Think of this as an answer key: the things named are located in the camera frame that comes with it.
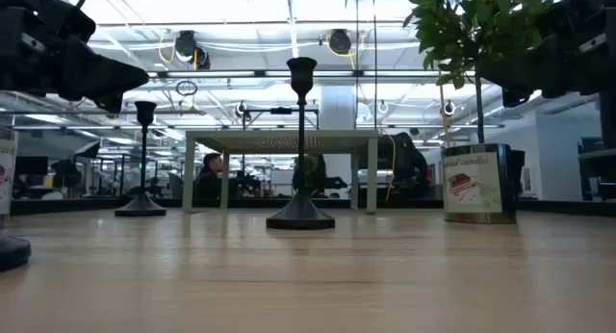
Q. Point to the black background monitor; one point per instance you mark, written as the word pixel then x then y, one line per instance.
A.
pixel 31 165

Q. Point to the black ceiling spotlight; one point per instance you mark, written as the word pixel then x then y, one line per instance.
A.
pixel 187 45
pixel 340 41

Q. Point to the silver labelled candle tin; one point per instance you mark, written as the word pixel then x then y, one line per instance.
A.
pixel 476 188
pixel 7 179

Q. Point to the person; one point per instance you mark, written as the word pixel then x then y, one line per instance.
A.
pixel 209 179

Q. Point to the black background machine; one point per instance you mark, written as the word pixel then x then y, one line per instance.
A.
pixel 406 164

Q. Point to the dark background shelf unit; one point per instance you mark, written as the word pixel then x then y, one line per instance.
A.
pixel 607 169

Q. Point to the black background gantry frame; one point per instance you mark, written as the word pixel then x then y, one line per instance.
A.
pixel 280 110

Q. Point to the pale green mesh riser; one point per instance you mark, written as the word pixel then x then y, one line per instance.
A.
pixel 284 141

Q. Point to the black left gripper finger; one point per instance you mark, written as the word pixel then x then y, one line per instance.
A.
pixel 110 106
pixel 101 78

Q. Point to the green plant in black pot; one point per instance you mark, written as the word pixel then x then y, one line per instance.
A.
pixel 462 30

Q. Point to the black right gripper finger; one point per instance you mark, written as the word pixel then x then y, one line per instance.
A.
pixel 515 97
pixel 534 70

